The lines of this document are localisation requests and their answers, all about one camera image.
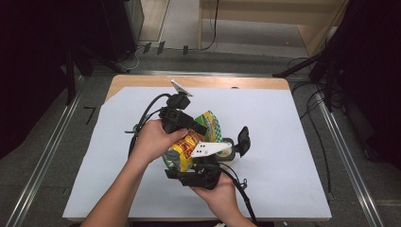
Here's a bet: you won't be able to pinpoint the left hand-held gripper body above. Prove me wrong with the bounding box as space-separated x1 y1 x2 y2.
159 79 194 134

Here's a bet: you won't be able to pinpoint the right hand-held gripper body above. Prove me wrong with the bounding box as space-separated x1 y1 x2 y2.
179 141 233 191

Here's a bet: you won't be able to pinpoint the yellow green checkered seasoning bag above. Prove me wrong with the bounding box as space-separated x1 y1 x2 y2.
162 110 223 174

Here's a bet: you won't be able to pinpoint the person's right hand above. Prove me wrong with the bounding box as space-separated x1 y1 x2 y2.
190 174 241 218

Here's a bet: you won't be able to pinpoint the person's left hand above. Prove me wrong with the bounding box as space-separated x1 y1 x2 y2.
129 118 189 166

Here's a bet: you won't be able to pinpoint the person's dark clothing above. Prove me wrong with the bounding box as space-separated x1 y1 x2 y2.
131 219 275 227

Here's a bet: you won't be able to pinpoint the white table sheet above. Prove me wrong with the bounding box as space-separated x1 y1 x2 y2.
61 86 332 219

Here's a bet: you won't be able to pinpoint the black cabinet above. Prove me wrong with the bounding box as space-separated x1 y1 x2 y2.
100 0 146 62

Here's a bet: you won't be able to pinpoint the black stand with angled legs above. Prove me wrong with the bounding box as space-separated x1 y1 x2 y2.
64 44 131 106

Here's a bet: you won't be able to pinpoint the black stand with long leg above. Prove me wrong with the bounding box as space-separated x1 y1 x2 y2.
272 46 344 112

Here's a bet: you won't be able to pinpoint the light wooden shelf unit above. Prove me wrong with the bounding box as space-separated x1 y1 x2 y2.
198 0 351 58

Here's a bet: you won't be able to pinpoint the black curtain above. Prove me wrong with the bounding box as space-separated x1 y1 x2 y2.
327 0 401 171
0 0 105 160

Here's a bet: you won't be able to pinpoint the left hand-held gripper black cable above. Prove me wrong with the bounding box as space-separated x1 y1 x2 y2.
125 93 172 159

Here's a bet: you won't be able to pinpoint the hand-held gripper black cable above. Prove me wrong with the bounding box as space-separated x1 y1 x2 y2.
218 166 258 225
125 93 172 159

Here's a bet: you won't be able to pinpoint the right hand-held gripper black cable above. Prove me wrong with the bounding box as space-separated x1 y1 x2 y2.
218 166 258 225

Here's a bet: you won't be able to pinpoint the white floor cable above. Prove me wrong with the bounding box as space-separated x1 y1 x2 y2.
125 46 142 71

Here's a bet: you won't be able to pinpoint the hanging black cable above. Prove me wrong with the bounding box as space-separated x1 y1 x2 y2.
201 0 220 52

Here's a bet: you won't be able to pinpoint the black floor cables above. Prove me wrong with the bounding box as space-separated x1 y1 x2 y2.
288 56 337 194

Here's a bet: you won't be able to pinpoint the long metal floor rail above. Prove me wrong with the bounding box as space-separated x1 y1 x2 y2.
4 75 86 227
315 91 384 227

